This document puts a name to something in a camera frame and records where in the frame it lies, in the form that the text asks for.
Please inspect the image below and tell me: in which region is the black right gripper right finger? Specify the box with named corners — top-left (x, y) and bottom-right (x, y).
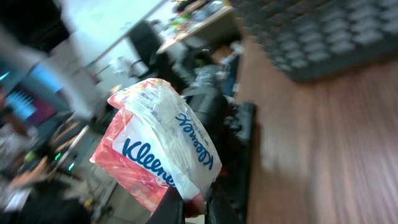
top-left (206, 182), bottom-right (241, 224)

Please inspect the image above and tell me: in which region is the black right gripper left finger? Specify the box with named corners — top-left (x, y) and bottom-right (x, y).
top-left (146, 187), bottom-right (185, 224)

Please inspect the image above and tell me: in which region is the red tissue pack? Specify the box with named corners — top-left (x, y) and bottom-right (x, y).
top-left (90, 78), bottom-right (222, 217)

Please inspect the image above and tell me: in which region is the black office chair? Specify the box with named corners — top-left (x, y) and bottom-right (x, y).
top-left (127, 20), bottom-right (168, 79)

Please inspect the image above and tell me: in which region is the grey plastic basket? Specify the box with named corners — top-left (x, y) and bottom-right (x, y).
top-left (230, 0), bottom-right (397, 83)

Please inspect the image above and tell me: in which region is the background desk with clutter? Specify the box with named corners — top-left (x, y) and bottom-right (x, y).
top-left (157, 1), bottom-right (239, 54)

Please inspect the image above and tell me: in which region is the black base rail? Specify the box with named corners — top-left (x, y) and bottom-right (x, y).
top-left (218, 101), bottom-right (256, 223)

